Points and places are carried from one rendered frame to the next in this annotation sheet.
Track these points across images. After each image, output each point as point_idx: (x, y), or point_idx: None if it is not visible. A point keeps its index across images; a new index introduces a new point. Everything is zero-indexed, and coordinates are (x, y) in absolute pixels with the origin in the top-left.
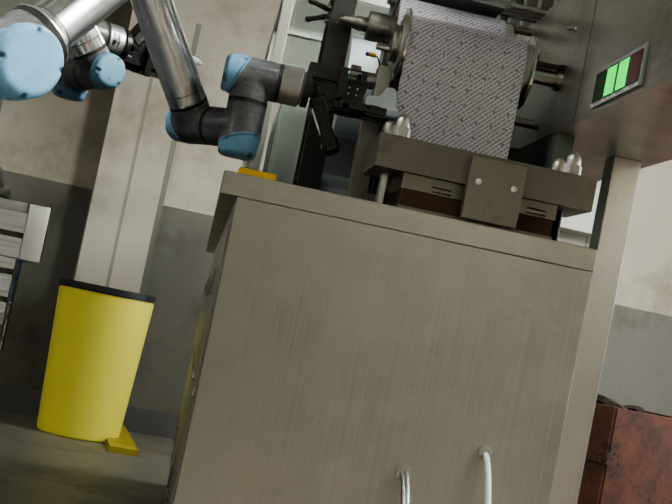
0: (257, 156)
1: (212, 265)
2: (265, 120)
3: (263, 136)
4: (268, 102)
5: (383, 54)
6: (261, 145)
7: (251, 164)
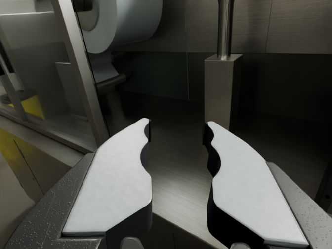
0: (96, 107)
1: (49, 163)
2: (86, 71)
3: (92, 87)
4: (80, 51)
5: None
6: (95, 96)
7: (95, 117)
